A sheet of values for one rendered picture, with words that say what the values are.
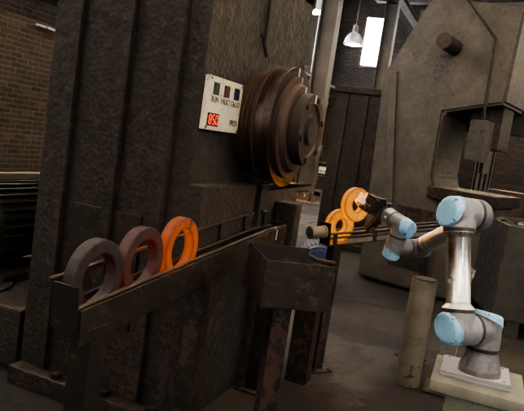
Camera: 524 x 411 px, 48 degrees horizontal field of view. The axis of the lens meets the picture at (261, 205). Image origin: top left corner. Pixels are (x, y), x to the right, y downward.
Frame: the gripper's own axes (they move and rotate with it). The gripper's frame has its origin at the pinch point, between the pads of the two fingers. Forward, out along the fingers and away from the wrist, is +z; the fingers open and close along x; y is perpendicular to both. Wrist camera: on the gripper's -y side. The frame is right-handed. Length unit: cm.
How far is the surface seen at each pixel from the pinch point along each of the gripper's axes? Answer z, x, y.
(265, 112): -9, 68, 34
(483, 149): 80, -185, 19
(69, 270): -70, 148, 3
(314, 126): -7, 43, 32
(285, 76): -3, 60, 47
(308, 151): -6.6, 41.5, 21.3
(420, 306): -32, -31, -37
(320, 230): 3.0, 12.0, -17.4
